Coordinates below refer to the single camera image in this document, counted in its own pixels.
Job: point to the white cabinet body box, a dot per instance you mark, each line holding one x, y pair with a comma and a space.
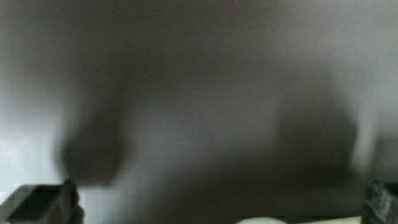
205, 106

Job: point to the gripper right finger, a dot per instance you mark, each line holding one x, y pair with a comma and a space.
381, 203

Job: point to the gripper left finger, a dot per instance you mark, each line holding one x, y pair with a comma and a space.
43, 204

